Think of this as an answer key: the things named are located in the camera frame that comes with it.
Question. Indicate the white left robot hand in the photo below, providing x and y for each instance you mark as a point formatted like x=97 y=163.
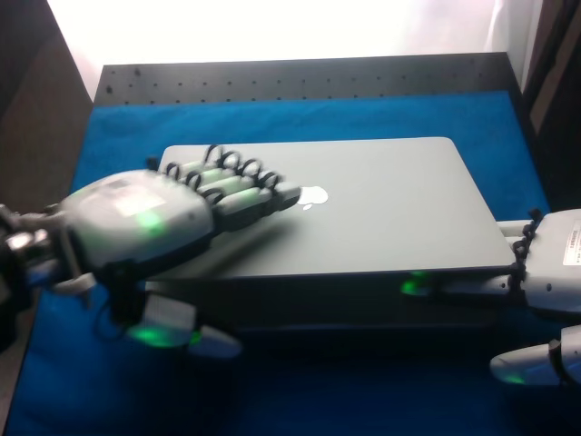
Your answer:
x=136 y=218

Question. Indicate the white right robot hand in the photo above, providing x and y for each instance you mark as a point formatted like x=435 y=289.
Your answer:
x=554 y=272

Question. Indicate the silver laptop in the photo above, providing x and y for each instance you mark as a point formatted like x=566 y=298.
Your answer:
x=399 y=218

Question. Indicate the blue table cloth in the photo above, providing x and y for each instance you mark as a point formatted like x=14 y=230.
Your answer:
x=318 y=399

